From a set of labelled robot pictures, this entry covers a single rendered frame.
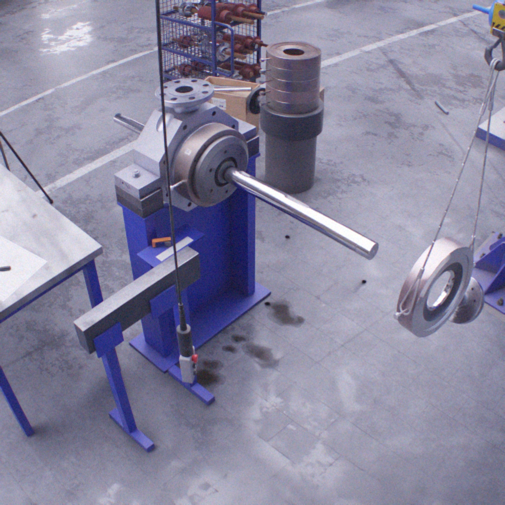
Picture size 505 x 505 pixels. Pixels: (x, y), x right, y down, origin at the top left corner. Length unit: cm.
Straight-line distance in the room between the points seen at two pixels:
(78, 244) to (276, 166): 199
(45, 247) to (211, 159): 85
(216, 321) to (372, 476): 129
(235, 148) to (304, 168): 172
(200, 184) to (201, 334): 108
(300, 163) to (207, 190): 174
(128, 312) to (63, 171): 266
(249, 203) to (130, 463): 146
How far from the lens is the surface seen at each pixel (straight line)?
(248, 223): 323
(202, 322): 345
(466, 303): 246
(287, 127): 407
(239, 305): 353
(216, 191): 266
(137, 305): 245
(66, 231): 281
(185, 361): 197
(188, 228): 282
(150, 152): 263
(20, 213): 302
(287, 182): 435
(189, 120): 261
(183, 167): 257
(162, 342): 320
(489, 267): 400
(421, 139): 537
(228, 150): 262
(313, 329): 344
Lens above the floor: 254
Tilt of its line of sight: 41 degrees down
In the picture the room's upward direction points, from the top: straight up
